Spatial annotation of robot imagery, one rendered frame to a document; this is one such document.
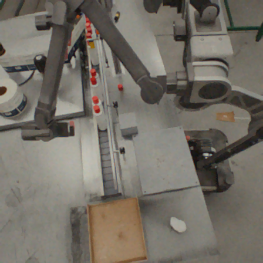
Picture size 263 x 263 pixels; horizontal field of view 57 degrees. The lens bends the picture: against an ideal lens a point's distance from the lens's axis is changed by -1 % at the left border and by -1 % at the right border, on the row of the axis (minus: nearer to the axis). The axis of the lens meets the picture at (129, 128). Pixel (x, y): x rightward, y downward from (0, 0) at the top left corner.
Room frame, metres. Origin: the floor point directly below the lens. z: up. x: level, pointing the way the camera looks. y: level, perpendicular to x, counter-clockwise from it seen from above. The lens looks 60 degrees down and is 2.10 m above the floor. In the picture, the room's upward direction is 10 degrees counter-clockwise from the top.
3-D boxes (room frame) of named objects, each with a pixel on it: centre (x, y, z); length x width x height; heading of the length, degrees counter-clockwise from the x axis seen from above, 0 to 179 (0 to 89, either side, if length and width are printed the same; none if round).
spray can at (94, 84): (0.96, 0.15, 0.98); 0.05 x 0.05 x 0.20
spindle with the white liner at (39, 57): (1.10, 0.43, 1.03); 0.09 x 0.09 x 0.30
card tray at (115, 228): (0.18, 0.15, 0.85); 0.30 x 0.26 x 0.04; 0
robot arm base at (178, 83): (0.52, -0.19, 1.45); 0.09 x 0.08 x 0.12; 168
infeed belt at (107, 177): (1.17, 0.15, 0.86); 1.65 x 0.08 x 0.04; 0
